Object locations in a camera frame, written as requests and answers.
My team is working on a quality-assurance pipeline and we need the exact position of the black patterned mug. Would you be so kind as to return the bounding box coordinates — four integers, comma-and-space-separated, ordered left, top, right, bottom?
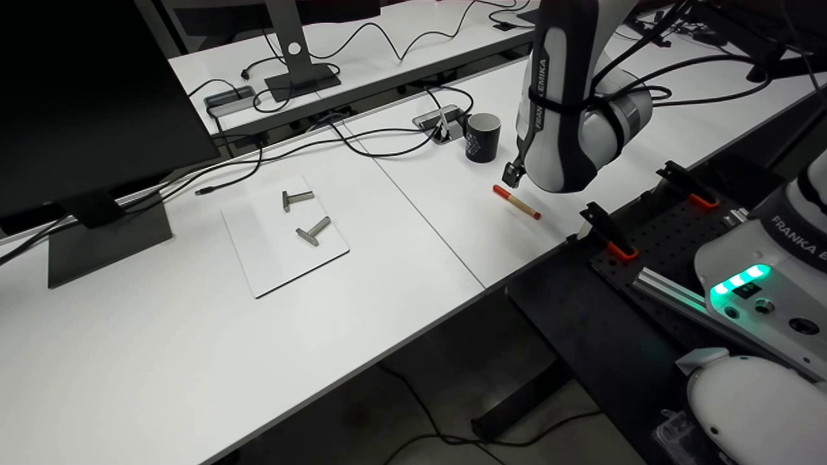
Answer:
462, 112, 505, 165

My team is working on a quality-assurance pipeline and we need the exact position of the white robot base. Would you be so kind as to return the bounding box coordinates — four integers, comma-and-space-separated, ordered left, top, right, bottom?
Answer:
694, 150, 827, 382

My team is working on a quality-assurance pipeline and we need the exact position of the metal desk outlet box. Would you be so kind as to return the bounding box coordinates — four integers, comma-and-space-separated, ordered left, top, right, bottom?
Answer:
412, 103, 473, 146

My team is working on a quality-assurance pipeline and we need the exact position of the white rounded cover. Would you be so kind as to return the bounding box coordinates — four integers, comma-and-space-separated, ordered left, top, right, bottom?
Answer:
686, 347, 827, 465

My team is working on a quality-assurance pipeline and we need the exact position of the black orange clamp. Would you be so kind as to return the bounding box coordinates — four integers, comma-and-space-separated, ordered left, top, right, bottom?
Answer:
576, 200, 644, 266
656, 159, 725, 218

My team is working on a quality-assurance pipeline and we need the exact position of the black computer monitor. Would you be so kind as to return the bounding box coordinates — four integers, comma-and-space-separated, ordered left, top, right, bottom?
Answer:
0, 0, 223, 292

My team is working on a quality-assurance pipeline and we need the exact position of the black floor cable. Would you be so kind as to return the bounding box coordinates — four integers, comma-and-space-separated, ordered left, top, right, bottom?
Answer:
377, 367, 607, 452

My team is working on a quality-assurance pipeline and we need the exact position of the red capped tan marker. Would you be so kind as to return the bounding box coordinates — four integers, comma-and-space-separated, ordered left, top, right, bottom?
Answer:
491, 181, 546, 223

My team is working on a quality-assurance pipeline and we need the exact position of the silver monitor stand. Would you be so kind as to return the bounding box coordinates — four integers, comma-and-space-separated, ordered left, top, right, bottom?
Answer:
258, 0, 345, 103

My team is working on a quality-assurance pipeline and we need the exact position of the black desk cable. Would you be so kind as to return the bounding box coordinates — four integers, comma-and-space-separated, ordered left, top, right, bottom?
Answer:
327, 119, 442, 164
0, 127, 434, 254

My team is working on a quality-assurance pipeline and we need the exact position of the grey T-shaped metal piece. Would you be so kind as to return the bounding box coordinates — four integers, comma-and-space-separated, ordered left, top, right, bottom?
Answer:
296, 214, 337, 249
279, 187, 318, 214

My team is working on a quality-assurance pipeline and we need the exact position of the black table foot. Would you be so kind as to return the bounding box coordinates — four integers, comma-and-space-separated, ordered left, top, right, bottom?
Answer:
467, 359, 573, 446

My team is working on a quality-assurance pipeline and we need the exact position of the black power adapter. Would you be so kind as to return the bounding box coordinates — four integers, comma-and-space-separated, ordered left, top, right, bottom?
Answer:
201, 83, 258, 119

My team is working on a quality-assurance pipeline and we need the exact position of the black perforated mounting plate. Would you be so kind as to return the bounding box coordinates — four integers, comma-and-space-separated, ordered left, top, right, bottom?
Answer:
590, 170, 783, 347

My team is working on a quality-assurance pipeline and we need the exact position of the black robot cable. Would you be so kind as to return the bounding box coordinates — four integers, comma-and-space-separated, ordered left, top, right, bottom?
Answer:
603, 49, 827, 112

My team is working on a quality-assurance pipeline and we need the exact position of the black equipment stand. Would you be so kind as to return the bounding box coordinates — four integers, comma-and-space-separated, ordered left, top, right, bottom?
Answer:
688, 0, 827, 86

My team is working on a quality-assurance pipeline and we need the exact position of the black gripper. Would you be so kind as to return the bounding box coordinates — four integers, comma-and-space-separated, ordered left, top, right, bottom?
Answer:
500, 159, 531, 192

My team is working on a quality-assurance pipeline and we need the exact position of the aluminium rail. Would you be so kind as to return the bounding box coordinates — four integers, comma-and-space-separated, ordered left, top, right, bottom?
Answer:
634, 265, 827, 382

